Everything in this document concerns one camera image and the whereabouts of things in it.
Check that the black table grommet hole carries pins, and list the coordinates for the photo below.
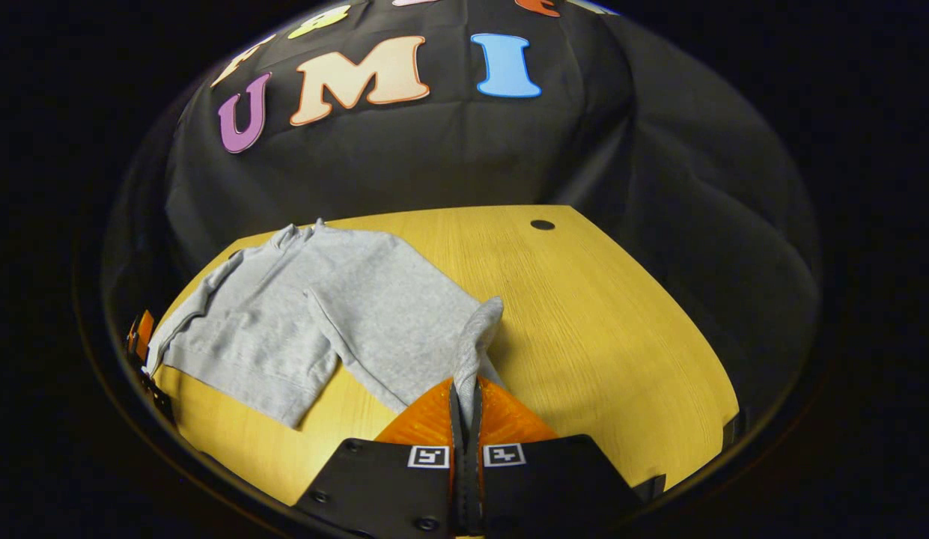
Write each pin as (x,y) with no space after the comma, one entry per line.
(542,224)

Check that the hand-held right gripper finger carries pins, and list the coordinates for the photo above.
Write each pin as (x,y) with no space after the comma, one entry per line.
(474,464)
(457,449)

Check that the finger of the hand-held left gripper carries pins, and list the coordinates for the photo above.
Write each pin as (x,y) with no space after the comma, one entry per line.
(144,335)

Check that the grey sweatshirt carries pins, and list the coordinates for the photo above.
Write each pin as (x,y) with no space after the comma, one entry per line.
(389,314)

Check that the black backdrop cloth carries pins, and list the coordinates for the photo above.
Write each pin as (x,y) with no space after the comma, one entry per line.
(471,157)

